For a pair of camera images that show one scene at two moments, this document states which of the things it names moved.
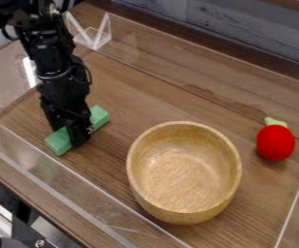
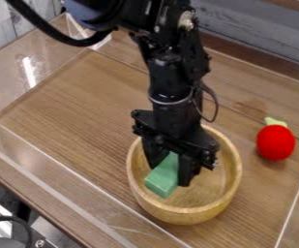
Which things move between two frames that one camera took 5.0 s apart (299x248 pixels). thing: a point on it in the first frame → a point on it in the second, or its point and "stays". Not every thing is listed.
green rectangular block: (57, 141) → (163, 177)
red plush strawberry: (276, 140) stays
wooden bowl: (183, 166) stays
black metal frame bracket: (24, 233) stays
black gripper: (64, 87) → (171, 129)
